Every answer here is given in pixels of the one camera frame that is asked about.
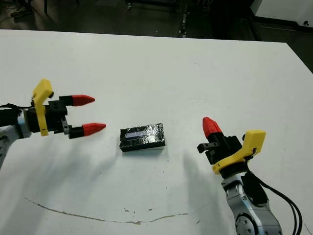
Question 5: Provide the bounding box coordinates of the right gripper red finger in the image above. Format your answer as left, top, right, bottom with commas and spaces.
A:
211, 118, 225, 143
202, 117, 218, 144

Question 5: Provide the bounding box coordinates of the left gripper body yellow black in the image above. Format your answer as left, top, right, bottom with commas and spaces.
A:
26, 78, 72, 137

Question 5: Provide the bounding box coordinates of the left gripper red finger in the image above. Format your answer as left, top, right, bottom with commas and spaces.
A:
69, 123, 107, 140
58, 94, 95, 107

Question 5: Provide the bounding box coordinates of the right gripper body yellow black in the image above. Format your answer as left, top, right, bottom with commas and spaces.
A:
197, 130, 267, 175

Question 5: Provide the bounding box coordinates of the black glossy box lid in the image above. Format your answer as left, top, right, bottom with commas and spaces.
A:
119, 123, 166, 153

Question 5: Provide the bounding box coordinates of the white cabinet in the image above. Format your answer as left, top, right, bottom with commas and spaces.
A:
251, 0, 313, 26

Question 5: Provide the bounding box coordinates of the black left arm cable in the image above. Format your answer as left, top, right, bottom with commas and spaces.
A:
0, 103, 34, 111

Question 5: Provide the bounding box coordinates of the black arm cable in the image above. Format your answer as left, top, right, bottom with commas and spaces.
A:
0, 103, 34, 111
259, 180, 303, 235

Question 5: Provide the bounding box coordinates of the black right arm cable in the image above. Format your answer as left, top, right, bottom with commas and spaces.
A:
259, 180, 303, 235

